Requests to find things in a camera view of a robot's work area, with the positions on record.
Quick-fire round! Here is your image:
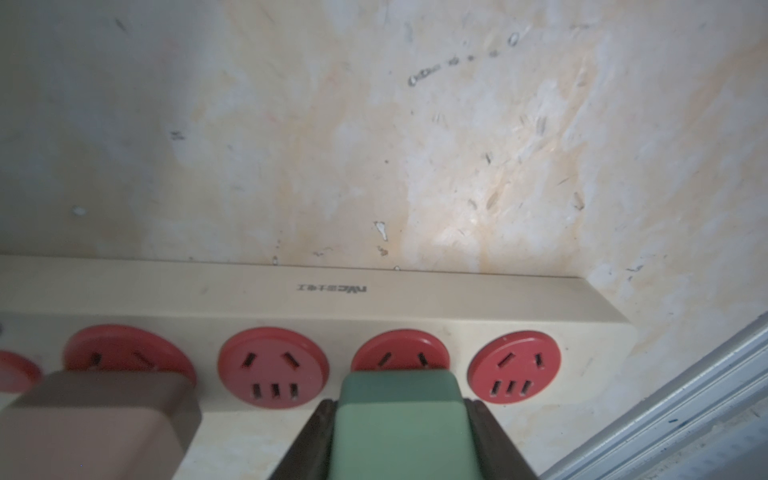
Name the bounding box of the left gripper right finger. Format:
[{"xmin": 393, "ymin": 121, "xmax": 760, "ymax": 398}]
[{"xmin": 464, "ymin": 398, "xmax": 539, "ymax": 480}]

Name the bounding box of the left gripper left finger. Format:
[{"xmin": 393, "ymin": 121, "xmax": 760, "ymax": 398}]
[{"xmin": 269, "ymin": 399, "xmax": 338, "ymax": 480}]

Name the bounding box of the green USB charger plug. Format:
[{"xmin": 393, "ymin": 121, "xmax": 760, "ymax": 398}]
[{"xmin": 329, "ymin": 369, "xmax": 483, "ymax": 479}]

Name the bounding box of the white red power strip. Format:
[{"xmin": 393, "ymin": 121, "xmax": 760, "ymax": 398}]
[{"xmin": 0, "ymin": 254, "xmax": 638, "ymax": 414}]

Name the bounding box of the pink USB charger plug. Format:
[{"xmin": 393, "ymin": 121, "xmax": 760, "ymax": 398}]
[{"xmin": 1, "ymin": 371, "xmax": 202, "ymax": 479}]

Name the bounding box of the aluminium mounting rail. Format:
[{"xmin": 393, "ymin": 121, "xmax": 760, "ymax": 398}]
[{"xmin": 543, "ymin": 315, "xmax": 767, "ymax": 479}]

